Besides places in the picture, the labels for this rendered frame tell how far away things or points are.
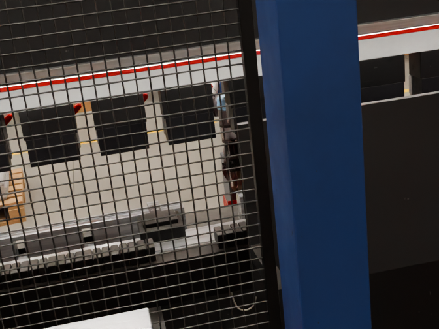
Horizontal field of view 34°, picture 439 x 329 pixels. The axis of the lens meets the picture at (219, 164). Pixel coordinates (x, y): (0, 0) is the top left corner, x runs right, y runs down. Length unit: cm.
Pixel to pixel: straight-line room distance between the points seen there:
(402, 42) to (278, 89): 172
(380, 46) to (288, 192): 168
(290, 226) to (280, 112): 9
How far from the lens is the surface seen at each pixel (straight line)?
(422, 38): 226
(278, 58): 52
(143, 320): 57
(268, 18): 53
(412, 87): 235
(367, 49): 219
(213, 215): 233
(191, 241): 190
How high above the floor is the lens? 178
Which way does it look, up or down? 19 degrees down
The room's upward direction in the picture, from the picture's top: 7 degrees counter-clockwise
